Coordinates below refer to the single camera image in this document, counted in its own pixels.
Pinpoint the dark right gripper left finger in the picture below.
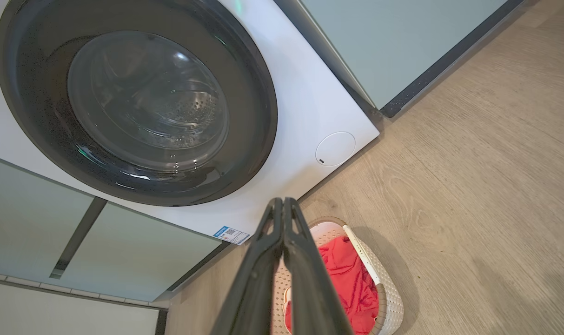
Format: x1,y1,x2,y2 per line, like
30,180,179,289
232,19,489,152
211,198,284,335

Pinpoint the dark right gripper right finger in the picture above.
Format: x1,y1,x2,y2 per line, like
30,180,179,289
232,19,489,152
283,197,355,335

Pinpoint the white brown-rimmed laundry basket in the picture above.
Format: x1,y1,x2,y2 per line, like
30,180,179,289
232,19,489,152
270,216,404,335

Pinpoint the red garment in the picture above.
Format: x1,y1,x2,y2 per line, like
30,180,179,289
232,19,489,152
285,235,380,335

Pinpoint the blue white energy label sticker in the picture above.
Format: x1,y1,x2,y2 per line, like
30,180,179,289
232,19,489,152
213,226,252,246

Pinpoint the pale green cabinet door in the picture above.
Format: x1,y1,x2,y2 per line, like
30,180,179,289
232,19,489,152
0,156,94,282
300,0,510,110
58,202,223,303

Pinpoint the round white filter cover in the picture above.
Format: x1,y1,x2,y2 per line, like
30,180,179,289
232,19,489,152
315,131,356,167

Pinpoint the white front-load washing machine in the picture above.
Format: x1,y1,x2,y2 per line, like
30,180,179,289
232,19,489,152
0,0,380,246

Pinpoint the black cabinet plinth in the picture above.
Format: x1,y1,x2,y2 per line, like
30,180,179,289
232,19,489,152
379,0,526,118

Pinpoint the dark round washing machine door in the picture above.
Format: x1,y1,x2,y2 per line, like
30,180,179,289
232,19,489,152
0,0,279,207

